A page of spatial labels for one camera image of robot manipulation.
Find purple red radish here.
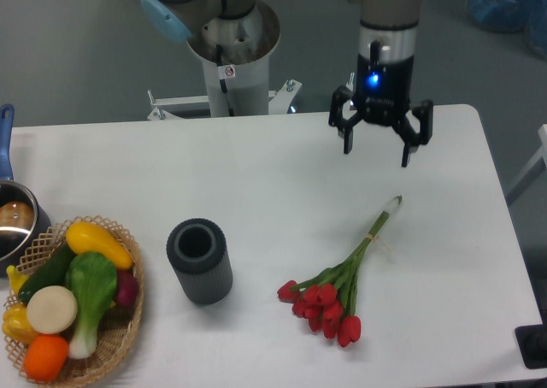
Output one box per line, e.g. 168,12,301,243
114,271,139,308

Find black pedestal cable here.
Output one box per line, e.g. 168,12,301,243
215,44,235,118

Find yellow squash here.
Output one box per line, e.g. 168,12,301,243
65,221,133,270

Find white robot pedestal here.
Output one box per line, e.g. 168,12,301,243
141,0,303,121

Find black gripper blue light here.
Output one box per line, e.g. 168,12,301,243
327,39,435,168

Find dark grey ribbed vase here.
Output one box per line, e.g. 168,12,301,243
166,218,233,305

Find orange fruit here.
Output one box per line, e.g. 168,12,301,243
22,334,68,382

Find blue plastic bag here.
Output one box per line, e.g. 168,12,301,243
465,0,546,59

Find blue handled saucepan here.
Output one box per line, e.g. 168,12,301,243
1,103,50,278

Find white furniture frame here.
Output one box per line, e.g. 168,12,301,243
505,124,546,207

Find yellow bell pepper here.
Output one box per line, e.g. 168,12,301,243
2,303,39,345

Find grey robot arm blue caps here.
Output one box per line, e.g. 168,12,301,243
140,0,433,157

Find black device at edge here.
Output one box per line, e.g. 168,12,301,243
515,325,546,369

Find red tulip bouquet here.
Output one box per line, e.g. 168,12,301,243
277,195,403,348

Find woven wicker basket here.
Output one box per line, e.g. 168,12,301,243
1,215,144,387

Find green bok choy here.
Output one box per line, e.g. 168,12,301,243
66,251,117,360

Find dark green cucumber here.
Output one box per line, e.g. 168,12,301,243
17,243,76,304

